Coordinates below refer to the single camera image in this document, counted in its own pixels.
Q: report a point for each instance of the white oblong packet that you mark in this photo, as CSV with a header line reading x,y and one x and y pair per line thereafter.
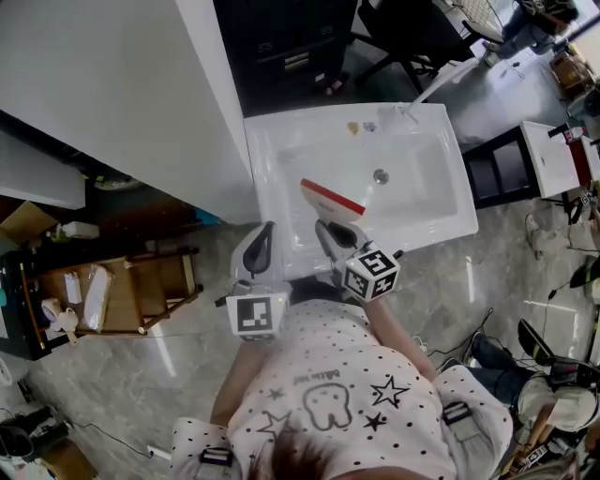
x,y
97,300

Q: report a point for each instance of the person's spotted white shirt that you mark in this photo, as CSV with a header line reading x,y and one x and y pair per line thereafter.
x,y
328,347

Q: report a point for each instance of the white soap bottle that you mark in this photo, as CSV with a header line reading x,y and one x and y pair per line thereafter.
x,y
80,229

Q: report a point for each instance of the white curved faucet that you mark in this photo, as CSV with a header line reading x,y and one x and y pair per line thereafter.
x,y
440,82

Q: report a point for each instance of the small white extension socket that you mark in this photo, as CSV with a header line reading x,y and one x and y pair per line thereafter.
x,y
159,454

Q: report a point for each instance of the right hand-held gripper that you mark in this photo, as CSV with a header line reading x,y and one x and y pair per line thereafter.
x,y
370,272

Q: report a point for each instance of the teal plastic bag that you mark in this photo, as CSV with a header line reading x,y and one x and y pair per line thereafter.
x,y
207,217

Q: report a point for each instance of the red and white squeegee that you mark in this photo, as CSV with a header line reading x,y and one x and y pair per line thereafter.
x,y
328,201

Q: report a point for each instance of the wooden trolley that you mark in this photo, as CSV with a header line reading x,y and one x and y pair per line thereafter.
x,y
131,290

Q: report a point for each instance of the wooden tag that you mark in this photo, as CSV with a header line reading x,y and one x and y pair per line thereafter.
x,y
71,336

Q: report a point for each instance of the black basin tap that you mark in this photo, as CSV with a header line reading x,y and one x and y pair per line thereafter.
x,y
558,130

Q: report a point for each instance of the black drawer cabinet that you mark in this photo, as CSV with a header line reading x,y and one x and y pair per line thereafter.
x,y
281,42

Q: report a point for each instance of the green bottle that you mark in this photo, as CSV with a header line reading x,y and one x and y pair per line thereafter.
x,y
56,234

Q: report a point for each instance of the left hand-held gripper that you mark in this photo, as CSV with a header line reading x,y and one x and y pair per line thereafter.
x,y
255,316

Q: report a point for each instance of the person's right forearm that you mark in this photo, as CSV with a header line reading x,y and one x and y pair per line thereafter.
x,y
394,333

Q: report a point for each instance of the white desk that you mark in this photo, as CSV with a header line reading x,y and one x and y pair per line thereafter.
x,y
37,178

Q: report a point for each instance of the cardboard box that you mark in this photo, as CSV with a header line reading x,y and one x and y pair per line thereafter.
x,y
569,70
65,461
28,225

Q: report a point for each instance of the white ceramic teapot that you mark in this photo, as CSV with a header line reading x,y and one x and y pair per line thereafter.
x,y
67,321

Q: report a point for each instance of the black side table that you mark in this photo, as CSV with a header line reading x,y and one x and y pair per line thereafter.
x,y
14,300

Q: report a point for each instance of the person's left forearm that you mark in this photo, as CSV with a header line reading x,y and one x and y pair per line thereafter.
x,y
234,384

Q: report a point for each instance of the black basin stand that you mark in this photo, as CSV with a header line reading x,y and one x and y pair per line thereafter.
x,y
492,169

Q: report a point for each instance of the narrow white basin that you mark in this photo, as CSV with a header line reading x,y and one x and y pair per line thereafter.
x,y
591,157

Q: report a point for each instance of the white tape roll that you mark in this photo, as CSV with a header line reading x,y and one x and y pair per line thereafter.
x,y
50,313

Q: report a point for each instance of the white sink basin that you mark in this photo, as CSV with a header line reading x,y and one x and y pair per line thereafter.
x,y
412,206

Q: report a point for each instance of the person's black trousers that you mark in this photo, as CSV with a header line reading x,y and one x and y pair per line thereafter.
x,y
314,290

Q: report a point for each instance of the small white box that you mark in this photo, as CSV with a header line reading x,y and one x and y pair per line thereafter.
x,y
73,288

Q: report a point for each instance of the black office chair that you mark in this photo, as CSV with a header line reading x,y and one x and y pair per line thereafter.
x,y
412,28

